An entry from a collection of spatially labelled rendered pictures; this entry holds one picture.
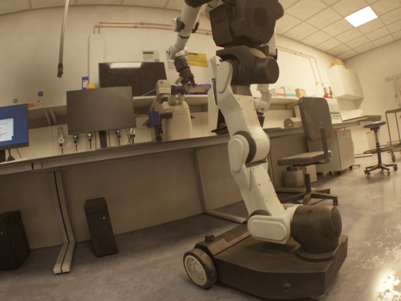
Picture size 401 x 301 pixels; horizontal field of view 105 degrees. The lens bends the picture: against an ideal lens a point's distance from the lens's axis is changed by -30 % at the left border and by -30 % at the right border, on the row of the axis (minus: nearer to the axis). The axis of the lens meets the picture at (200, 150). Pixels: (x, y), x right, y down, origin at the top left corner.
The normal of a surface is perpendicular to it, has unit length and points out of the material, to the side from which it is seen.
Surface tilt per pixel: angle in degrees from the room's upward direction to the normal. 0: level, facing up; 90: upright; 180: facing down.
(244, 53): 90
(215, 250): 45
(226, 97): 114
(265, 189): 72
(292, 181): 89
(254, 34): 123
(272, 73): 108
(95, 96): 86
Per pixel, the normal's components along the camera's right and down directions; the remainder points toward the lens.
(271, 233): -0.77, 0.11
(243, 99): 0.58, -0.30
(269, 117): 0.46, -0.11
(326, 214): -0.57, -0.68
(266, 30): 0.48, 0.44
